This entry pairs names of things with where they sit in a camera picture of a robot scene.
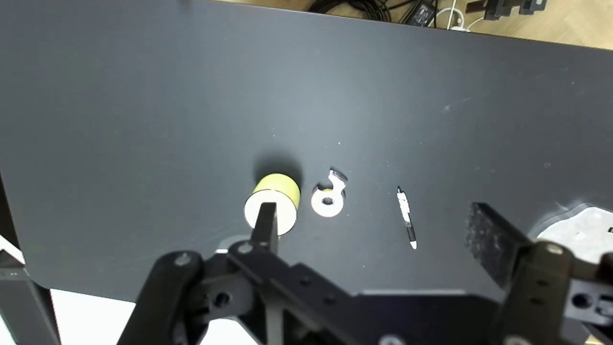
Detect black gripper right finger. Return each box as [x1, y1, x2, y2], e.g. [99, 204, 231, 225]
[467, 200, 613, 345]

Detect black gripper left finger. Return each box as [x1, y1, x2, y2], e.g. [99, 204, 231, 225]
[116, 200, 360, 345]

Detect black and white marker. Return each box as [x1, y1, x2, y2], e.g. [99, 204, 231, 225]
[394, 183, 419, 252]

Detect yellow mug white inside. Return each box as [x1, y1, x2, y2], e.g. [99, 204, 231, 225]
[243, 170, 302, 237]

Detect black power adapter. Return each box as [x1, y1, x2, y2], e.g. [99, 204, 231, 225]
[407, 0, 442, 28]

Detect white plug cable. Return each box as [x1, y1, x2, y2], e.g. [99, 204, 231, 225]
[436, 0, 486, 34]

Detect black floor cables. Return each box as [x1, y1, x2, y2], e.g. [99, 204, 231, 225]
[308, 0, 409, 22]

